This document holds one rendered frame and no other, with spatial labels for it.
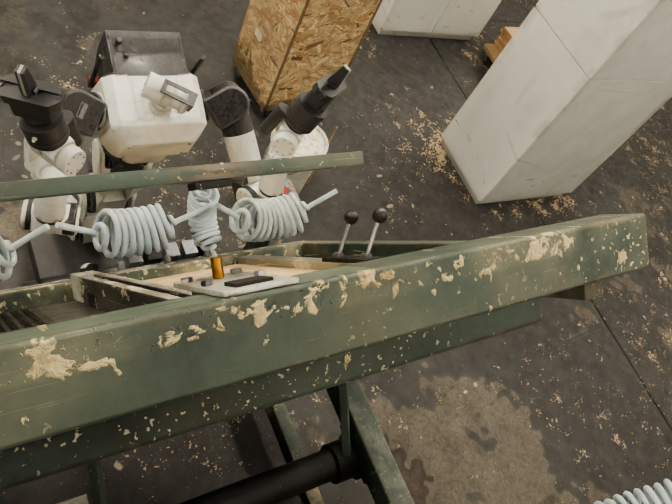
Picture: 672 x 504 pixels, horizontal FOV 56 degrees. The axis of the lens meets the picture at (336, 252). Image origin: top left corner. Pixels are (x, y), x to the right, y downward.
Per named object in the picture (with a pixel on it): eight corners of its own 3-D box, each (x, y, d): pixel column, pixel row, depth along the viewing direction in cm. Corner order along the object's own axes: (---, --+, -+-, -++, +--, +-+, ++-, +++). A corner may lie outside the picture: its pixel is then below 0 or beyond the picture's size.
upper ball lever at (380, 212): (366, 264, 147) (383, 211, 149) (375, 265, 143) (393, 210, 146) (353, 259, 145) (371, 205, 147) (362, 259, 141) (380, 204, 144)
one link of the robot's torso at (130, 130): (59, 79, 184) (77, 19, 154) (173, 78, 202) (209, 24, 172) (79, 177, 182) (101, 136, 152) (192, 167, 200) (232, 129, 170)
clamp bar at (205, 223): (103, 293, 180) (90, 209, 178) (309, 360, 79) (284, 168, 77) (66, 300, 175) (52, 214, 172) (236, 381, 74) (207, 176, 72)
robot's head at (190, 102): (160, 82, 161) (167, 73, 154) (192, 98, 164) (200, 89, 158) (151, 104, 160) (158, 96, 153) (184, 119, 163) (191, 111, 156)
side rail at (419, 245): (321, 272, 218) (316, 240, 217) (604, 295, 125) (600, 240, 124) (305, 275, 215) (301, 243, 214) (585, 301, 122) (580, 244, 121)
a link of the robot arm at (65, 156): (11, 127, 131) (27, 157, 141) (51, 156, 130) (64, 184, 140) (52, 94, 136) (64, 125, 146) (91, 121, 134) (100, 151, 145)
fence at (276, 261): (252, 267, 205) (251, 254, 204) (455, 283, 124) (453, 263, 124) (238, 269, 202) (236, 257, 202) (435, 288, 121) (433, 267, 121)
